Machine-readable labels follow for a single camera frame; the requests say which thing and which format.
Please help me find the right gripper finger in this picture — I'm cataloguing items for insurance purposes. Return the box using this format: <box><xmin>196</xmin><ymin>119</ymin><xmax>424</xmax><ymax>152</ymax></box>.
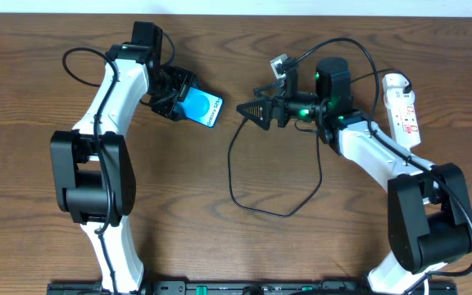
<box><xmin>236</xmin><ymin>98</ymin><xmax>272</xmax><ymax>130</ymax></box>
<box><xmin>253</xmin><ymin>79</ymin><xmax>285</xmax><ymax>95</ymax></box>

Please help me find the blue Samsung Galaxy smartphone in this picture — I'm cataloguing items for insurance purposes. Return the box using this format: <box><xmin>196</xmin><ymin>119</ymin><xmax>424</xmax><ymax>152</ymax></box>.
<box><xmin>177</xmin><ymin>87</ymin><xmax>224</xmax><ymax>128</ymax></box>

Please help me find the black USB charging cable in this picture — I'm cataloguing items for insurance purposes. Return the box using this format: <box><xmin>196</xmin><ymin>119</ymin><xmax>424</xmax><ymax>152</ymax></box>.
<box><xmin>227</xmin><ymin>68</ymin><xmax>413</xmax><ymax>219</ymax></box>

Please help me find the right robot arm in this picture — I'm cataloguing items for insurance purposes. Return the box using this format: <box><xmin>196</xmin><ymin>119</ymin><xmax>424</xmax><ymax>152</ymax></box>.
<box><xmin>237</xmin><ymin>56</ymin><xmax>472</xmax><ymax>294</ymax></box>

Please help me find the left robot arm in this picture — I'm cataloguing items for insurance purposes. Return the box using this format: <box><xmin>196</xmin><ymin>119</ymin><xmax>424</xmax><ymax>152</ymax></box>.
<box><xmin>50</xmin><ymin>21</ymin><xmax>196</xmax><ymax>294</ymax></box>

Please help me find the white USB charger plug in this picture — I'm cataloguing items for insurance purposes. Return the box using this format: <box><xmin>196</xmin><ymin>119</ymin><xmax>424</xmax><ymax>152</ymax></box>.
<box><xmin>382</xmin><ymin>73</ymin><xmax>412</xmax><ymax>93</ymax></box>

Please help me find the white power strip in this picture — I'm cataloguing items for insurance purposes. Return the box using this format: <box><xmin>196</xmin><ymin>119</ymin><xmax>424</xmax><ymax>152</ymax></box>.
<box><xmin>383</xmin><ymin>88</ymin><xmax>421</xmax><ymax>150</ymax></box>

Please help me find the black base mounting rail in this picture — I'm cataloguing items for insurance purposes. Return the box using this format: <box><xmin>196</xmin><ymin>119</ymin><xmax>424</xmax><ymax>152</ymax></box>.
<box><xmin>46</xmin><ymin>279</ymin><xmax>458</xmax><ymax>295</ymax></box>

